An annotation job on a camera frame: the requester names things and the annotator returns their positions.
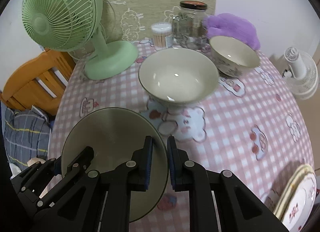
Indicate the purple plush toy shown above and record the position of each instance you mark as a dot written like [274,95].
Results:
[230,25]

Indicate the wooden bed headboard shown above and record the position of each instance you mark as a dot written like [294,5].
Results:
[35,84]

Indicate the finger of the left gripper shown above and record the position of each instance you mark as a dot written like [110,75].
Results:
[81,156]

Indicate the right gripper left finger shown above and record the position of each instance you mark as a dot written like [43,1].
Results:
[115,188]

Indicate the glass jar black lid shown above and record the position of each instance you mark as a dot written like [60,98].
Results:
[187,28]

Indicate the grey plaid pillow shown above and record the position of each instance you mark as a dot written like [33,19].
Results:
[26,135]

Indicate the beaded yellow floral deep plate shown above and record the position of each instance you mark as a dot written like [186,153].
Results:
[290,188]

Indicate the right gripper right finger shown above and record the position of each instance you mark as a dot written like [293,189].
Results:
[217,201]

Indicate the white red-rimmed plate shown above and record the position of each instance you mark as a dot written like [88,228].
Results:
[301,204]

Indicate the cotton swab container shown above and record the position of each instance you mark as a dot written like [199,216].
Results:
[162,35]

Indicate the floral ceramic bowl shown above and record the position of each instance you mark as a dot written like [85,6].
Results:
[114,134]
[178,76]
[232,57]

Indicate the white desk fan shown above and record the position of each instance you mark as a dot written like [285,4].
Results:
[301,74]

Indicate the green desk fan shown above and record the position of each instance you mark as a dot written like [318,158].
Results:
[67,25]

